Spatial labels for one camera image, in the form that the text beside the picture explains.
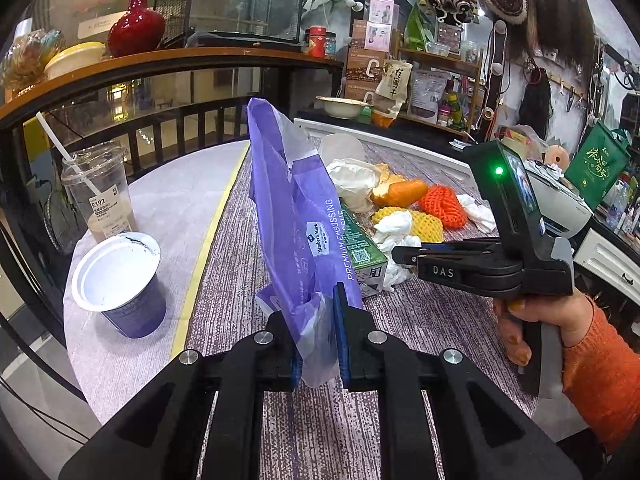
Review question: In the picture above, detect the black framed glass case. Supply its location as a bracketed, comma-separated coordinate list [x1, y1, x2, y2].
[152, 0, 308, 48]

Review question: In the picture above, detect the pale orange peel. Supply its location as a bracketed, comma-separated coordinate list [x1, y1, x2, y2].
[372, 162, 407, 196]

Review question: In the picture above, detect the green carton box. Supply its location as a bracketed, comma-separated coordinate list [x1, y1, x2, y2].
[339, 196, 390, 301]

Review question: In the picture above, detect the colourful wrapped ornament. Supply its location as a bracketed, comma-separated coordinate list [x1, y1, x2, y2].
[0, 30, 66, 93]

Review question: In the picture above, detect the beige printed paper bag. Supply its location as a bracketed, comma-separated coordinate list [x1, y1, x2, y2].
[375, 59, 413, 116]

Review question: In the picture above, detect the cream bowl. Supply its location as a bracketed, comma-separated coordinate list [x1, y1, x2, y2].
[316, 96, 373, 120]

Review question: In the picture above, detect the red can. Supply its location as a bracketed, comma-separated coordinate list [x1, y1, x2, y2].
[307, 26, 327, 57]

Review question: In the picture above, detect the clear plastic bag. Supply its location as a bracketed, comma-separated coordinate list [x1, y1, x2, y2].
[500, 124, 546, 161]

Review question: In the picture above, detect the black fan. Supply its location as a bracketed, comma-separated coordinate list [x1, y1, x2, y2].
[42, 195, 81, 256]

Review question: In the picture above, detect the person's right hand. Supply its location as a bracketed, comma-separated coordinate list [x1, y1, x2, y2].
[492, 290, 596, 366]

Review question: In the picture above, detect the black mesh bag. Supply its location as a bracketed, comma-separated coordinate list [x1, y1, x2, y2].
[519, 67, 551, 126]

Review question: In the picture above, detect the green gift bag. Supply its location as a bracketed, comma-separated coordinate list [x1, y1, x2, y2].
[565, 121, 632, 211]

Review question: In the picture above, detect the person's right forearm orange sleeve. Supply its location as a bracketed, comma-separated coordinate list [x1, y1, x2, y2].
[560, 305, 640, 453]

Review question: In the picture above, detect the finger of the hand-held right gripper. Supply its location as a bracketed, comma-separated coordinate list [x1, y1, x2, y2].
[391, 245, 426, 267]
[420, 239, 501, 257]

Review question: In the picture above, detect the black balustrade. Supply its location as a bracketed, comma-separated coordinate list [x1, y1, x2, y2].
[125, 100, 251, 176]

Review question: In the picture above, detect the brown hanging hair bundle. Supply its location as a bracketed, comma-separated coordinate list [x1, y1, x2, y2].
[510, 0, 596, 66]

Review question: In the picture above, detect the green packet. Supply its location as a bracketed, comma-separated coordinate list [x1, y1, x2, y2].
[404, 2, 438, 51]

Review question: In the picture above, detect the mauve striped tablecloth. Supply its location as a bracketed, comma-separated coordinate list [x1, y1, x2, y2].
[182, 135, 546, 480]

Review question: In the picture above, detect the pink tape roll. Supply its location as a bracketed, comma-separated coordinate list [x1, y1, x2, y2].
[545, 145, 571, 171]

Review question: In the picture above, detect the white tissue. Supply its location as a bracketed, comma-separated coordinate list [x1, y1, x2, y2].
[457, 192, 496, 233]
[374, 210, 413, 233]
[377, 232, 421, 293]

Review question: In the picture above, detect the purple plastic bag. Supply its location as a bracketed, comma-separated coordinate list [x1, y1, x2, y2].
[246, 97, 366, 389]

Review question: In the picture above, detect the yellow foam net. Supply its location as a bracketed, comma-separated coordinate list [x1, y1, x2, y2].
[371, 207, 445, 244]

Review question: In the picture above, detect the purple yogurt cup white lid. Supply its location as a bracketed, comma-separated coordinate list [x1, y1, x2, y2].
[71, 232, 167, 339]

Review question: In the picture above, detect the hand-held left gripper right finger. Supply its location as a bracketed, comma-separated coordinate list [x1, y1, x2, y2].
[332, 282, 583, 480]

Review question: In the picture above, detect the wooden shelf rack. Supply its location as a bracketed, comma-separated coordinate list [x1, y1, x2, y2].
[395, 30, 488, 136]

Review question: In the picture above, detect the white drinking straw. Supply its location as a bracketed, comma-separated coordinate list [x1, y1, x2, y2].
[36, 112, 101, 196]

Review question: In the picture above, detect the orange foam net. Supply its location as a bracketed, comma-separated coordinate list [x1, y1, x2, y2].
[417, 184, 468, 231]

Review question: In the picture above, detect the white crumpled plastic bag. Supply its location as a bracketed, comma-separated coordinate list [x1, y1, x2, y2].
[325, 158, 383, 213]

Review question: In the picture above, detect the dark ornamental headdress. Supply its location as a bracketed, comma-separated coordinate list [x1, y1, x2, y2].
[420, 0, 481, 26]

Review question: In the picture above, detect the white printer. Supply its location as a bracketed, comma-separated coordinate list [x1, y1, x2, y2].
[525, 160, 593, 238]

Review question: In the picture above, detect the yellow lidded bowl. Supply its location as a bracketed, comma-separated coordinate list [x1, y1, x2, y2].
[44, 41, 107, 81]

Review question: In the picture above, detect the clear plastic lid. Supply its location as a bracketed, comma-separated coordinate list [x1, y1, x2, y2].
[320, 132, 368, 166]

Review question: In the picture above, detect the brown printed box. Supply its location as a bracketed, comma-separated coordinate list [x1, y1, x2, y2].
[345, 20, 391, 101]

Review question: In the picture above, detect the black cable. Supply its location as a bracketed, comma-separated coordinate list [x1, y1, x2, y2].
[0, 375, 91, 446]

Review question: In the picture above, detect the white drawer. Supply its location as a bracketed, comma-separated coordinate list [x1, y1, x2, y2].
[572, 227, 640, 291]

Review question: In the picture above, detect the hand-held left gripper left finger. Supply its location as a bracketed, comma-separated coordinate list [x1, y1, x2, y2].
[59, 310, 303, 480]

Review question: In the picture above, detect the clear plastic drink cup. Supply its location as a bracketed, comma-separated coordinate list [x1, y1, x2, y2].
[61, 142, 138, 241]

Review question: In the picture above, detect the white cabinet panel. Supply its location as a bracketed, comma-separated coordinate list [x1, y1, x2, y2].
[294, 117, 466, 161]

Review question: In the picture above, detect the red ceramic vase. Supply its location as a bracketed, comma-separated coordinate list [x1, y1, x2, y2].
[107, 0, 166, 58]

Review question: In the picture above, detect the curved wooden counter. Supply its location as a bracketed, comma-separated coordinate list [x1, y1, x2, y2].
[0, 47, 346, 121]

